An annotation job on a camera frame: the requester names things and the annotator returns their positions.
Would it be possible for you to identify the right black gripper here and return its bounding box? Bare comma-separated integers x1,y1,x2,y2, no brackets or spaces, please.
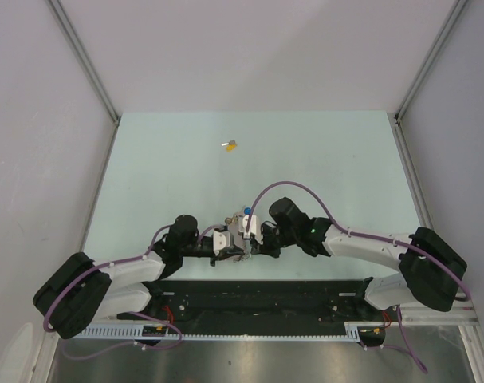
250,223,298,259

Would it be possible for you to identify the metal key organizer red handle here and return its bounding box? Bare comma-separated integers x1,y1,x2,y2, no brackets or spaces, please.
223,207,250,263

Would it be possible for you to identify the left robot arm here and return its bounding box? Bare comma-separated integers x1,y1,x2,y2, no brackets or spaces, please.
33,215,230,339

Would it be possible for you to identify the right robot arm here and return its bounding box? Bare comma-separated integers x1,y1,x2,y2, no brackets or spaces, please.
250,197,467,320

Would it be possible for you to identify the key with yellow tag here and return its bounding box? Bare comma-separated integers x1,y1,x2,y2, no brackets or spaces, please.
221,140,238,152

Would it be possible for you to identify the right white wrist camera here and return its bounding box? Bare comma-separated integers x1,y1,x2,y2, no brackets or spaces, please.
242,215,262,240

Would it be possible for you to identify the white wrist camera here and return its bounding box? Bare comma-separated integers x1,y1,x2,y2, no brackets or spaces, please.
212,230,231,255
242,215,262,240

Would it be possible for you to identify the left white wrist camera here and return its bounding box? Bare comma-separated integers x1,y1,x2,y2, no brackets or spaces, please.
212,230,231,255

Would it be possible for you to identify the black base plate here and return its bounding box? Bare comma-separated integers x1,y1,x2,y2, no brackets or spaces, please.
141,280,395,338

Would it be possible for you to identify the white slotted cable duct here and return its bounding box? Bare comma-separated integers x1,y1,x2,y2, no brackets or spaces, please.
72,321,386,344

